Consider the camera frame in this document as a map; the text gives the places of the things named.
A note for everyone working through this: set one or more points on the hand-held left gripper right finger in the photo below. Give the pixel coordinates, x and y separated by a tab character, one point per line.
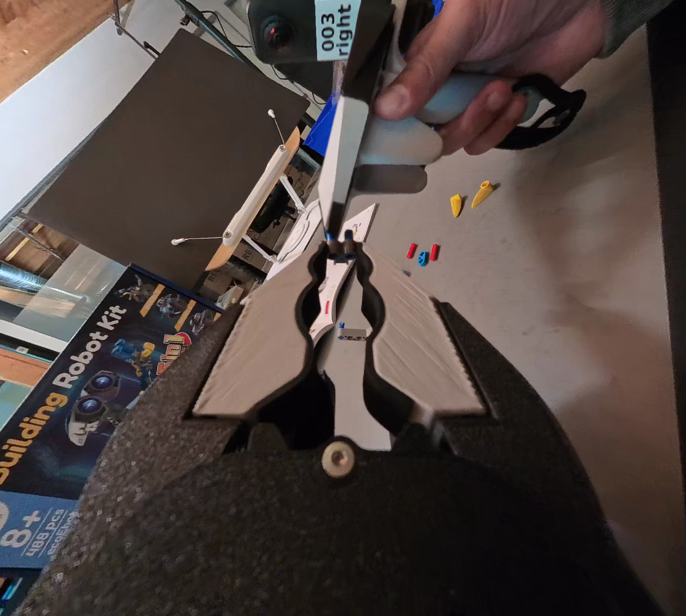
423	353

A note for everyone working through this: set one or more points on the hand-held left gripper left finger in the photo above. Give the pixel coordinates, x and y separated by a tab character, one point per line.
257	348

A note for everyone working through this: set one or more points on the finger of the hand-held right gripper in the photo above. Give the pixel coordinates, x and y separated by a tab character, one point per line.
343	155

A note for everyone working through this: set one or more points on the grey connector brick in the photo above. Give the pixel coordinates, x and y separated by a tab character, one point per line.
345	248

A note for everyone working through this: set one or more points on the white desk lamp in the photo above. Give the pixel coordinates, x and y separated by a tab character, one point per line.
257	187

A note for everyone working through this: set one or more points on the grey desk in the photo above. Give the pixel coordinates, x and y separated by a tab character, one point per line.
536	305

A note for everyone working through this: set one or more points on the person's right hand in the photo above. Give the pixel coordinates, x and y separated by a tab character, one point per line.
509	20

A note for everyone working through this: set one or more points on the blue plastic bin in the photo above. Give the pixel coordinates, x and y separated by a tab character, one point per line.
321	128

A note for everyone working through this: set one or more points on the instruction booklet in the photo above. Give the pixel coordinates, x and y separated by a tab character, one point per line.
362	222

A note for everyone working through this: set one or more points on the grey angled beam brick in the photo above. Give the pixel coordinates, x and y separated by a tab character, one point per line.
352	334

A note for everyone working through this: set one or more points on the yellow short wedge brick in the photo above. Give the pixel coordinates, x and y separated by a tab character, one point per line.
456	206

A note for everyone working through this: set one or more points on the yellow long wedge brick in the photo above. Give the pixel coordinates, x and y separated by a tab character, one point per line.
483	195

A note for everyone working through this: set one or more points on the dark partition panel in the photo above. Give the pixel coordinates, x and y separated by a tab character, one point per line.
161	155

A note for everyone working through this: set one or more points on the robot kit box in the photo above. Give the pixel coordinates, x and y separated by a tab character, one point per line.
80	412

